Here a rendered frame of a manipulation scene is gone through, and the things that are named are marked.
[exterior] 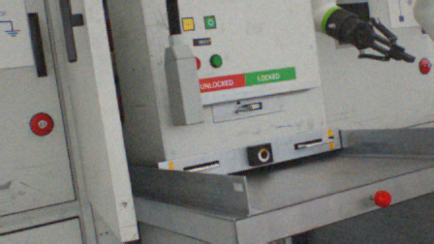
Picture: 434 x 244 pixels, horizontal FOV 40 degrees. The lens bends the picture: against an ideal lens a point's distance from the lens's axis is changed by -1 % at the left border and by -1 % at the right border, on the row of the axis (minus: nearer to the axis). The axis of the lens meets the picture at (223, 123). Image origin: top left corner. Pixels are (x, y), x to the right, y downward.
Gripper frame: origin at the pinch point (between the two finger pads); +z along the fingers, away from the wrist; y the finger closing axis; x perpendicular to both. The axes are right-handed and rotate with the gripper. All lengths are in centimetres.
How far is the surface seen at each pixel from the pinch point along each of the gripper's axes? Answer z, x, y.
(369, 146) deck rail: 11.7, -16.9, -20.5
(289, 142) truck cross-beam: -0.7, -33.0, -24.4
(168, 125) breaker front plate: -9, -66, -21
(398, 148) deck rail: 20.6, -18.1, -16.0
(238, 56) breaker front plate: -14.2, -45.1, -5.9
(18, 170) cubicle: -31, -92, -42
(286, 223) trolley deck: 35, -68, -17
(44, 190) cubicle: -27, -86, -47
